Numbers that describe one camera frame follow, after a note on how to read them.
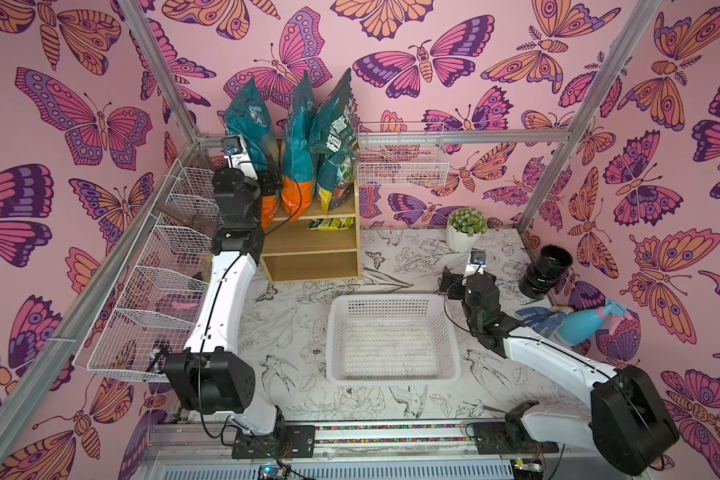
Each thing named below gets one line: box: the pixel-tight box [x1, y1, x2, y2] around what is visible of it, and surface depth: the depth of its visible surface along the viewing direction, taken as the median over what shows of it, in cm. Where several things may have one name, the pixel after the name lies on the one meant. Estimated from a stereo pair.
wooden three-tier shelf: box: [261, 176, 361, 283], surface depth 97 cm
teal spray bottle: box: [558, 299, 629, 346], surface depth 87 cm
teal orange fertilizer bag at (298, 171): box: [280, 71, 315, 221], surface depth 70 cm
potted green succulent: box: [446, 207, 488, 253], surface depth 105 cm
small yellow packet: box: [306, 217, 354, 231], surface depth 98 cm
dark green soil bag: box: [309, 67, 360, 214], surface depth 70 cm
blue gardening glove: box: [516, 306, 567, 339], surface depth 92 cm
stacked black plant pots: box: [518, 244, 574, 300], surface depth 96 cm
